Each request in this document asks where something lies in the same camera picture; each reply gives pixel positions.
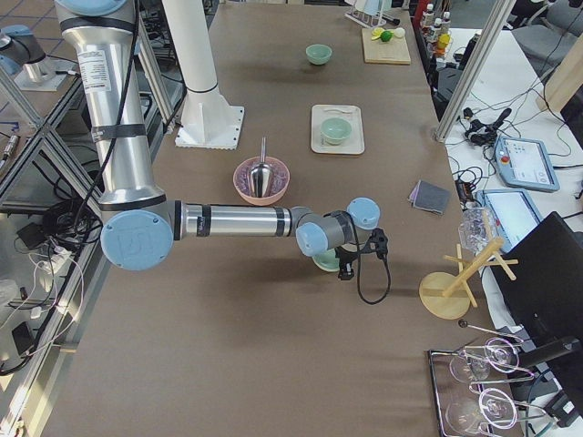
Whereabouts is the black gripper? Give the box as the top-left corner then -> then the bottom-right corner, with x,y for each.
334,228 -> 388,280

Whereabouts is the green bowl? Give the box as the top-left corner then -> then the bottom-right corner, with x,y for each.
305,44 -> 332,66
320,117 -> 352,146
312,249 -> 340,272

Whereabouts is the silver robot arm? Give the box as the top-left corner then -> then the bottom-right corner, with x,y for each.
1,25 -> 62,92
56,1 -> 388,280

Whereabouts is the wooden cup tree stand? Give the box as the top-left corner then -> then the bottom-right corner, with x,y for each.
419,237 -> 519,320

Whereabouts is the grey folded cloth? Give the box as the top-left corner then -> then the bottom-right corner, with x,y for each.
408,180 -> 451,215

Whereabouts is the pink bowl with ice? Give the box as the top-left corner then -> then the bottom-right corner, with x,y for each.
232,157 -> 291,206

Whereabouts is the metal ice scoop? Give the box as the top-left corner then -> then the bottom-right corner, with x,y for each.
248,137 -> 273,198

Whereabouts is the clear plastic cup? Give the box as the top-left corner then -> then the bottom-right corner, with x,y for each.
458,208 -> 495,252

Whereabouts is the green bowl on tray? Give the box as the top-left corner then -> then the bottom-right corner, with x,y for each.
320,117 -> 352,146

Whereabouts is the cream rabbit tray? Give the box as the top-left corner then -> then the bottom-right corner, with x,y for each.
311,105 -> 365,155

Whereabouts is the white plastic spoon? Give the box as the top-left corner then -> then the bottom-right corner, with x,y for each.
322,106 -> 359,114

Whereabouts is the wine glass upper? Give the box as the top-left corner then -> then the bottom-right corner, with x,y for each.
449,337 -> 518,383

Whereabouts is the teach pendant tablet near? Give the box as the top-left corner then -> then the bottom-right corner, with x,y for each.
476,188 -> 542,253

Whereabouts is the teach pendant tablet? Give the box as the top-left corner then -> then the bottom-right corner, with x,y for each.
476,188 -> 542,253
494,136 -> 560,192

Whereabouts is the black monitor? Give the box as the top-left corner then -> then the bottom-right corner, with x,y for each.
492,212 -> 582,345

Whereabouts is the wine glass lower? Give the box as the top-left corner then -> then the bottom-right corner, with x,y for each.
445,388 -> 517,436

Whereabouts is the teach pendant tablet far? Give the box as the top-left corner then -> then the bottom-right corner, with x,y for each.
494,136 -> 560,192

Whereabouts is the wooden cutting board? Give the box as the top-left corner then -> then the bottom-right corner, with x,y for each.
362,28 -> 411,65

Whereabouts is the green lime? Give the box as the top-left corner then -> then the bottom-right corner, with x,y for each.
380,30 -> 394,42

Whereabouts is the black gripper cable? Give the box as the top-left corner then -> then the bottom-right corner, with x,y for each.
355,249 -> 392,305

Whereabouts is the white camera stand base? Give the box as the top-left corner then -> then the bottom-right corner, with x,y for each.
163,0 -> 244,150

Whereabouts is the aluminium frame post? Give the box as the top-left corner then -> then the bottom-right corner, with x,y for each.
434,0 -> 516,143

